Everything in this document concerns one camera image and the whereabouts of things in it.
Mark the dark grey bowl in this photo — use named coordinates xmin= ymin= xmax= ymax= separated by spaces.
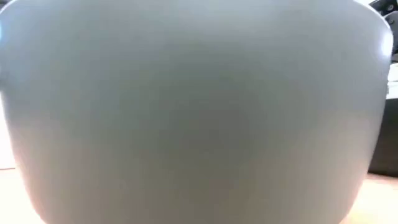
xmin=0 ymin=0 xmax=395 ymax=224

